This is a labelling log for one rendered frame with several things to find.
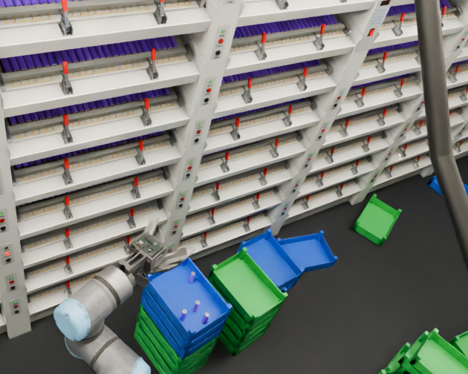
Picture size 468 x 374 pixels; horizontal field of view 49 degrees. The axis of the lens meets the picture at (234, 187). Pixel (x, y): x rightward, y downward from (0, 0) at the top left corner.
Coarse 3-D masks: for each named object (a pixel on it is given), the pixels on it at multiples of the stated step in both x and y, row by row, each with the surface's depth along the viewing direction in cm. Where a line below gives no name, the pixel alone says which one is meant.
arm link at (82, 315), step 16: (80, 288) 117; (96, 288) 116; (112, 288) 117; (64, 304) 113; (80, 304) 113; (96, 304) 114; (112, 304) 117; (64, 320) 112; (80, 320) 111; (96, 320) 114; (80, 336) 112
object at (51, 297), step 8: (112, 264) 241; (96, 272) 239; (72, 280) 233; (80, 280) 235; (48, 288) 226; (56, 288) 230; (64, 288) 231; (72, 288) 232; (32, 296) 225; (40, 296) 226; (48, 296) 227; (56, 296) 228; (64, 296) 230; (32, 304) 223; (40, 304) 225; (48, 304) 226; (56, 304) 227; (32, 312) 222; (40, 312) 227
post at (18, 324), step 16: (0, 96) 134; (0, 112) 137; (0, 128) 141; (0, 144) 145; (0, 160) 149; (0, 208) 164; (16, 224) 174; (0, 240) 176; (16, 240) 180; (0, 256) 182; (16, 256) 187; (0, 272) 189; (16, 272) 194; (0, 288) 196; (16, 320) 219
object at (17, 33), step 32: (0, 0) 126; (32, 0) 130; (64, 0) 127; (96, 0) 137; (128, 0) 141; (160, 0) 141; (192, 0) 153; (0, 32) 125; (32, 32) 128; (64, 32) 131; (96, 32) 136; (128, 32) 140; (160, 32) 147; (192, 32) 154
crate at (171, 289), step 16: (160, 272) 209; (176, 272) 213; (160, 288) 206; (176, 288) 208; (192, 288) 210; (208, 288) 209; (160, 304) 201; (176, 304) 203; (192, 304) 205; (208, 304) 206; (224, 304) 204; (176, 320) 195; (192, 320) 200; (208, 320) 202; (192, 336) 192
